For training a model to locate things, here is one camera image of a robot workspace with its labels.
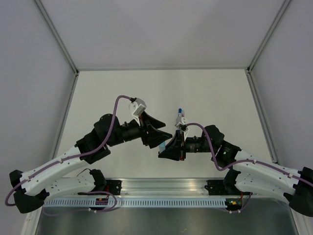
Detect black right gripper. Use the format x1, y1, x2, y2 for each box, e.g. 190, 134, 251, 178
158, 130, 215, 161

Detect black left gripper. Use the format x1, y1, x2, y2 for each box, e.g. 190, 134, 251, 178
108, 112, 173, 149

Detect light blue pen cap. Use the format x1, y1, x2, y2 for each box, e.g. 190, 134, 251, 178
159, 142, 166, 152

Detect white marker pen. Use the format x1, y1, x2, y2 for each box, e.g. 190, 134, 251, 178
176, 113, 183, 122

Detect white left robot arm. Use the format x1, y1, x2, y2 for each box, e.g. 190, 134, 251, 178
9, 112, 172, 213

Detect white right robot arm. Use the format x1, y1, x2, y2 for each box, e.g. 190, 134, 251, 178
158, 125, 313, 217

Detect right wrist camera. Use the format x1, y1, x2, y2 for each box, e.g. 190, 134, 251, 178
175, 116, 189, 139

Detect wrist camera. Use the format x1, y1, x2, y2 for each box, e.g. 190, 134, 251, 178
175, 116, 189, 139
129, 98, 147, 124

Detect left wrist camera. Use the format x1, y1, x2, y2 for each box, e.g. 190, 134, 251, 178
129, 98, 147, 124

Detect white slotted cable duct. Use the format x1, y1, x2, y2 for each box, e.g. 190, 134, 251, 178
44, 197, 227, 208

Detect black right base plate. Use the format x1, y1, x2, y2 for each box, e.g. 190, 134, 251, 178
204, 179, 242, 196

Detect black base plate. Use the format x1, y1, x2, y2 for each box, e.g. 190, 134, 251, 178
78, 180, 122, 196
204, 179, 242, 196

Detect aluminium mounting rail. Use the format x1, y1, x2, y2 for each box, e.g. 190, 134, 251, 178
70, 177, 252, 197

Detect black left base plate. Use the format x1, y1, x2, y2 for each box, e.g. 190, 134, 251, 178
78, 180, 122, 196

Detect left aluminium frame post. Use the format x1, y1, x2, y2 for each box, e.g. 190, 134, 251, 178
32, 0, 79, 75

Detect aluminium frame post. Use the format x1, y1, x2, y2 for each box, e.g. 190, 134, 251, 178
246, 0, 292, 73
32, 0, 79, 75

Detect right aluminium frame post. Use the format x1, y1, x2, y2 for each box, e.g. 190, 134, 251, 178
246, 0, 292, 73

